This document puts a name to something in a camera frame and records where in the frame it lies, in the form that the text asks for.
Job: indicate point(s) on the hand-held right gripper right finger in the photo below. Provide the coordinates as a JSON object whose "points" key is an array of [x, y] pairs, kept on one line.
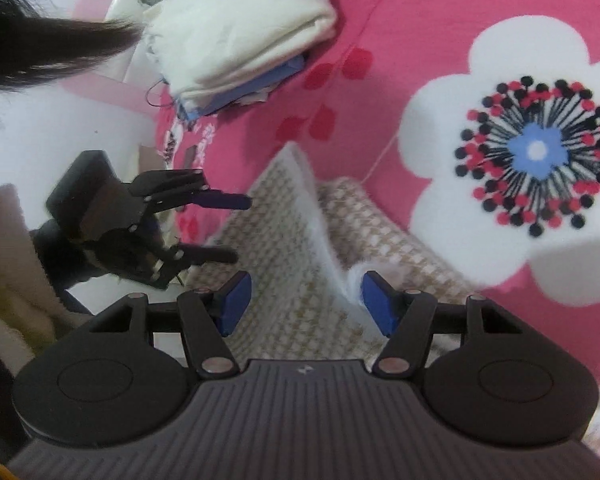
{"points": [[379, 302]]}

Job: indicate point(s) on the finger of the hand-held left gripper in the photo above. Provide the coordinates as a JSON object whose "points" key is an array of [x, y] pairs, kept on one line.
{"points": [[225, 201], [215, 256]]}

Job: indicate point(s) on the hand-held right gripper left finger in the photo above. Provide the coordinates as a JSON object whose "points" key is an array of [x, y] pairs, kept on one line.
{"points": [[234, 302]]}

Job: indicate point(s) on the beige checked knit cardigan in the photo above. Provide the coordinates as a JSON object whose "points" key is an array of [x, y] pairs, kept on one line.
{"points": [[290, 260]]}

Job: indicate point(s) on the folded blue cloth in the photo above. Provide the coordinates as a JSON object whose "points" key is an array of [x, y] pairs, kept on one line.
{"points": [[260, 82]]}

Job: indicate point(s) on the folded cream cloth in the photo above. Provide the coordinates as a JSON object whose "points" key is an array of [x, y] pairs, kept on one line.
{"points": [[230, 30]]}

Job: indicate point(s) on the person's dark hair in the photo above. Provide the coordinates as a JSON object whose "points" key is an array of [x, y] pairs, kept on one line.
{"points": [[30, 45]]}

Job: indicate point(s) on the pink floral bed sheet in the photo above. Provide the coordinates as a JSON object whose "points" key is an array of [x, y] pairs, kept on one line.
{"points": [[380, 60]]}

